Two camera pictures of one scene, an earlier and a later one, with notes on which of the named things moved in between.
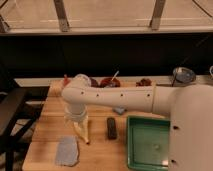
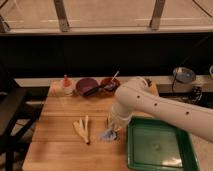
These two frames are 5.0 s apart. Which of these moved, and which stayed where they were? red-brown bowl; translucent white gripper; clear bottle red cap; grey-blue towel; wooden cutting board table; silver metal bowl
Moved: translucent white gripper; grey-blue towel
Stayed: silver metal bowl; red-brown bowl; clear bottle red cap; wooden cutting board table
